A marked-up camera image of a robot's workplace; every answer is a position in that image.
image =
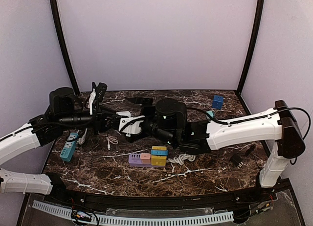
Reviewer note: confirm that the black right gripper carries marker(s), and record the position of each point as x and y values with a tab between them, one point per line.
148	108

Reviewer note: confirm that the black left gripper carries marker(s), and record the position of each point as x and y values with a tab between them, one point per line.
101	121

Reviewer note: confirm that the blue adapter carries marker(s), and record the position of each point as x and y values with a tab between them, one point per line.
159	152

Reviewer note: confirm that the purple power strip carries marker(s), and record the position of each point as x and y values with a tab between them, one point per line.
134	161

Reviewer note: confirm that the pink charger plug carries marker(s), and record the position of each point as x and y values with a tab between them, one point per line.
145	158

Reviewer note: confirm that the yellow cube socket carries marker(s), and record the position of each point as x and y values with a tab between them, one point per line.
158	160

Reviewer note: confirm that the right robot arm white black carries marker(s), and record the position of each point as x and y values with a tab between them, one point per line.
167	122

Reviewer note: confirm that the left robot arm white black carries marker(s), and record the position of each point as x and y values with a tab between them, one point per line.
60	116

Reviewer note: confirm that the black plug adapter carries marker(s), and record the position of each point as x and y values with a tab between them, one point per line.
236	160

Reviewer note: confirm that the teal power strip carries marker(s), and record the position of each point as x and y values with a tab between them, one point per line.
69	147

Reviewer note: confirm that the teal small charger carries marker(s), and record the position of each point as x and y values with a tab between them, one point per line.
210	114

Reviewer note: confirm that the dark blue cube socket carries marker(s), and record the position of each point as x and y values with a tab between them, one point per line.
217	102

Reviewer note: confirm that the left black frame post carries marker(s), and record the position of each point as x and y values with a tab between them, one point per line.
63	45

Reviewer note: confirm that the black frame post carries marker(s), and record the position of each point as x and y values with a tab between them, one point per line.
63	45
251	46

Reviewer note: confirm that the black front aluminium rail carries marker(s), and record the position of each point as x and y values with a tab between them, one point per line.
233	200

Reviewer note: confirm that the white slotted cable duct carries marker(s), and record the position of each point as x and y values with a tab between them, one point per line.
120	217

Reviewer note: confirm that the right black frame post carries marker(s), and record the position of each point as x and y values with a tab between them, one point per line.
251	46

